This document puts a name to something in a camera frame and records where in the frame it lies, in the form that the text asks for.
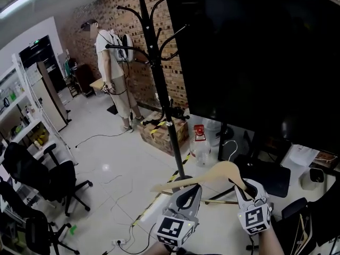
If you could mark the dark wooden cabinet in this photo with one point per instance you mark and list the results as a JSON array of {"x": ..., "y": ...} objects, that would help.
[{"x": 83, "y": 80}]

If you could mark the ceiling light strip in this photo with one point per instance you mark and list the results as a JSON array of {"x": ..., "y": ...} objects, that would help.
[{"x": 24, "y": 0}]

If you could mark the white power strip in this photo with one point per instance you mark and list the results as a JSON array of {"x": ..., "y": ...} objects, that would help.
[{"x": 119, "y": 241}]

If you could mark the cardboard box with striped tape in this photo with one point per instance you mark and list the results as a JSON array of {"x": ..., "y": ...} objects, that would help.
[{"x": 159, "y": 134}]

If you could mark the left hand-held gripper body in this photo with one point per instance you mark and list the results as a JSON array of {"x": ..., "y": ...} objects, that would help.
[{"x": 174, "y": 228}]

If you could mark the person's left forearm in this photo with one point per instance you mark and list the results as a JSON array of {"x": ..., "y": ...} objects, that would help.
[{"x": 159, "y": 250}]

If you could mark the clear water bottle red cap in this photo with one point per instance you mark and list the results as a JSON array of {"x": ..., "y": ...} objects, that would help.
[{"x": 200, "y": 149}]

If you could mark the wooden bench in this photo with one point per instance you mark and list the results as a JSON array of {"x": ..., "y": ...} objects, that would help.
[{"x": 97, "y": 85}]

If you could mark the white storage shelf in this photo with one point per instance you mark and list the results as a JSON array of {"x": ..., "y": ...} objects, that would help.
[{"x": 18, "y": 108}]

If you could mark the flat black case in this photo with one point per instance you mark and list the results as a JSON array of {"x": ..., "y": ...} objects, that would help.
[{"x": 268, "y": 177}]

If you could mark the person's right forearm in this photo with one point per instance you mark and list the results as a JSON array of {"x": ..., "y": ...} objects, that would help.
[{"x": 268, "y": 244}]

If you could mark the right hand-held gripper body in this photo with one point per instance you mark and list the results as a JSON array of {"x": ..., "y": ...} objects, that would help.
[{"x": 255, "y": 218}]

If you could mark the black screen stand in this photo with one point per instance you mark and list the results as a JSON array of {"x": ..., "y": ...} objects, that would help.
[{"x": 223, "y": 142}]

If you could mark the black floor mat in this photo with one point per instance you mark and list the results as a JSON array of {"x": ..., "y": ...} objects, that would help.
[{"x": 112, "y": 109}]

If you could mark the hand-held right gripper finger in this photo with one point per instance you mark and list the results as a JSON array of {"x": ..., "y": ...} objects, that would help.
[
  {"x": 240, "y": 198},
  {"x": 260, "y": 191}
]

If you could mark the black chair with hangers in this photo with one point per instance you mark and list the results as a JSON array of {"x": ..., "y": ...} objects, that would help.
[{"x": 318, "y": 216}]

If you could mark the wooden clothes hanger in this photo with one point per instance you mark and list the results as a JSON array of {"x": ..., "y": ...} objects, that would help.
[{"x": 225, "y": 170}]

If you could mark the black office chair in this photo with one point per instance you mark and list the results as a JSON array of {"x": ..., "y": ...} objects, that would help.
[
  {"x": 40, "y": 174},
  {"x": 29, "y": 222}
]

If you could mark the beige tall cabinet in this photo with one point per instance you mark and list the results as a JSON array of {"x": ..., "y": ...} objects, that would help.
[{"x": 50, "y": 100}]

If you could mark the black metal coat rack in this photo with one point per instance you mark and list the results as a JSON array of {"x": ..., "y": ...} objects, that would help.
[{"x": 159, "y": 89}]

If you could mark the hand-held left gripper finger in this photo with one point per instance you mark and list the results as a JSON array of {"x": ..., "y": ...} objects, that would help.
[
  {"x": 197, "y": 200},
  {"x": 176, "y": 198}
]

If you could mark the white waste bin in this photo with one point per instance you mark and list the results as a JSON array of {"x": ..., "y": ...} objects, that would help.
[{"x": 313, "y": 179}]

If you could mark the large black screen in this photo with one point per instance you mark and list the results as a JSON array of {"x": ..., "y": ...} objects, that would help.
[{"x": 252, "y": 62}]

